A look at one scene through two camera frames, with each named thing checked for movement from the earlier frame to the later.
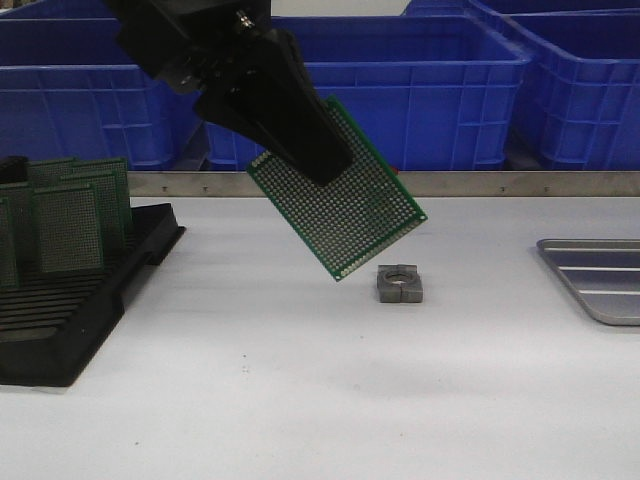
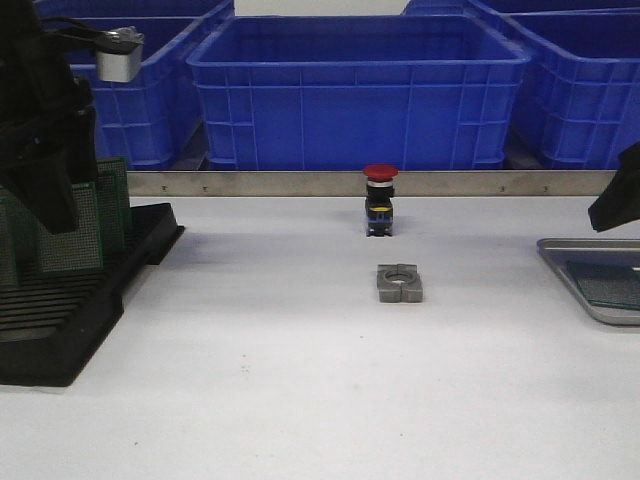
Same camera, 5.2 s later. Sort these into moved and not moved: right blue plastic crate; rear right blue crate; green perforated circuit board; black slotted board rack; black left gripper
Moved: green perforated circuit board; black left gripper
Not moved: black slotted board rack; right blue plastic crate; rear right blue crate
